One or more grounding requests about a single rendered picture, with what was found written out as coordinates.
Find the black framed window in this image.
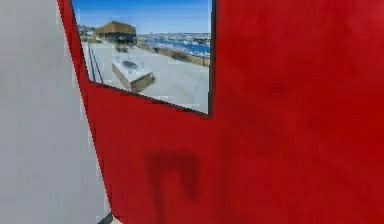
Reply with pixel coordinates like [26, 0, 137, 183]
[68, 0, 217, 119]

